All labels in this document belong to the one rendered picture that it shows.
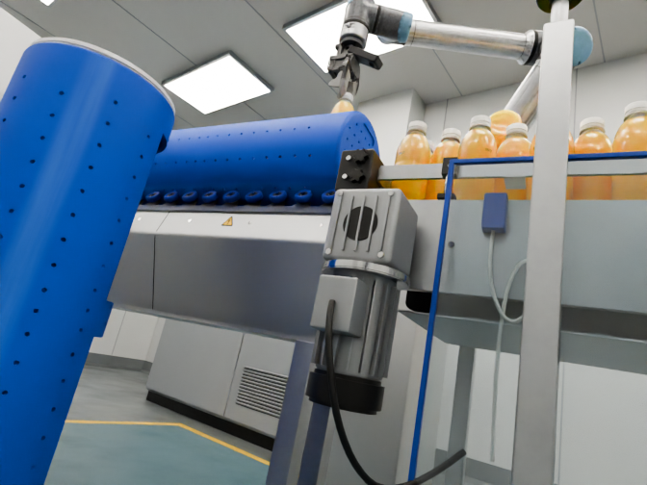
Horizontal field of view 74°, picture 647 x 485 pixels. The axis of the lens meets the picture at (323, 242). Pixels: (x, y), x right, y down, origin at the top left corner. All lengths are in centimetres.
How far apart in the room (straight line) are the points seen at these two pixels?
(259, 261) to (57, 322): 43
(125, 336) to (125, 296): 520
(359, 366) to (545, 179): 34
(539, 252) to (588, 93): 380
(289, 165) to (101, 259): 49
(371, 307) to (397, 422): 97
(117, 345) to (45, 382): 573
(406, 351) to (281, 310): 67
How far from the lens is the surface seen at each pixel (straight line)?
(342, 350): 62
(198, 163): 126
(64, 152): 83
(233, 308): 107
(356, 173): 82
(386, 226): 63
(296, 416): 94
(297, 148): 107
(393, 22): 153
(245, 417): 319
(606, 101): 425
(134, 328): 660
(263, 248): 101
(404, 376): 155
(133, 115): 88
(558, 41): 72
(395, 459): 156
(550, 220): 58
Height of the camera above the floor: 59
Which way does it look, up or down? 16 degrees up
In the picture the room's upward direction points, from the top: 12 degrees clockwise
